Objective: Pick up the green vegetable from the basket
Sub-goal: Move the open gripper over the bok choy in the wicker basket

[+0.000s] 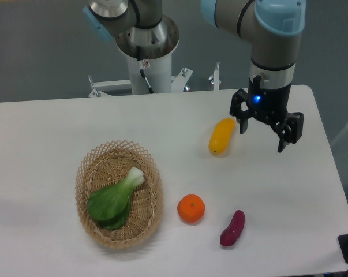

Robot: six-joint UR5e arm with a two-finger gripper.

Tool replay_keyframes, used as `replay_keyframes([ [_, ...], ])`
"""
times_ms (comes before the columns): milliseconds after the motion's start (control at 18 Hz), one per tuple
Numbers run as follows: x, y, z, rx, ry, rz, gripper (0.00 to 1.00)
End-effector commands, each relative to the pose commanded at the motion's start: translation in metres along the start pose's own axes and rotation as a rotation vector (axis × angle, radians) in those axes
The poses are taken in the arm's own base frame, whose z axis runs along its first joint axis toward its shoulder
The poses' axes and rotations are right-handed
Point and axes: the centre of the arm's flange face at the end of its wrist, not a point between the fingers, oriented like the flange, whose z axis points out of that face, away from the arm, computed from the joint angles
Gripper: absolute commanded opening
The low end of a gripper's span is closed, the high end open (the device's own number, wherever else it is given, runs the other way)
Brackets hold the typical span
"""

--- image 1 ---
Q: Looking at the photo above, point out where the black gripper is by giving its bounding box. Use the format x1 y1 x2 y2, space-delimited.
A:
229 75 304 153

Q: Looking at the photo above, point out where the green bok choy vegetable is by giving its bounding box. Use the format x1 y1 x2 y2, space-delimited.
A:
87 167 145 230

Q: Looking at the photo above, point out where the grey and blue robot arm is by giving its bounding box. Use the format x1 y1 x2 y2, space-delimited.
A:
83 1 306 151

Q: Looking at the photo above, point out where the woven bamboo basket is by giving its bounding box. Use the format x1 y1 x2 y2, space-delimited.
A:
76 140 163 249

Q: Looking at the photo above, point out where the yellow mango fruit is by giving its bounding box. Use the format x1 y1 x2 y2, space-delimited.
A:
208 118 236 155

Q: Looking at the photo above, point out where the orange tangerine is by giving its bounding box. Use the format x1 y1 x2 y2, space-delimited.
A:
177 194 205 224

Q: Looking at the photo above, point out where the purple sweet potato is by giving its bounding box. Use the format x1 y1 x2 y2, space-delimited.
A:
220 210 245 247

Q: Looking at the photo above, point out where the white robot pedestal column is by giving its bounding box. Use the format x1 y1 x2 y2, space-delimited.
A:
126 54 171 95

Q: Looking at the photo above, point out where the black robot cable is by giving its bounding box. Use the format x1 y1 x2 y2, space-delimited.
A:
136 46 155 95

